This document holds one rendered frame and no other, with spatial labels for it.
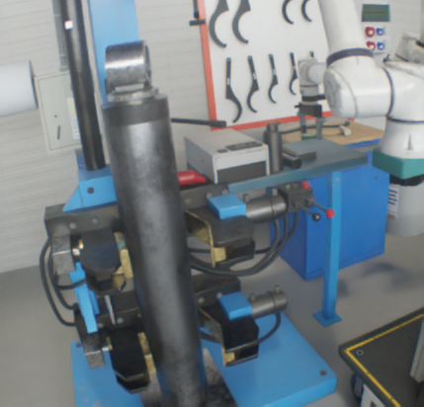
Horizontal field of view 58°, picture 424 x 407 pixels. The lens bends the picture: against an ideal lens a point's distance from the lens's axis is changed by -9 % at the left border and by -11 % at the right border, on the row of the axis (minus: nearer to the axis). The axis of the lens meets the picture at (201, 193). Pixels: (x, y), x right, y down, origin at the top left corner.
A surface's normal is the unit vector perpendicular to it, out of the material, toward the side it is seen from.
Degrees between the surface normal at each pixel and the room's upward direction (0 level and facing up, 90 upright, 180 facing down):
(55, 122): 90
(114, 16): 90
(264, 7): 90
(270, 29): 90
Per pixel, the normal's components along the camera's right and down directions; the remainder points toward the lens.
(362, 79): -0.04, -0.10
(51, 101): 0.30, 0.31
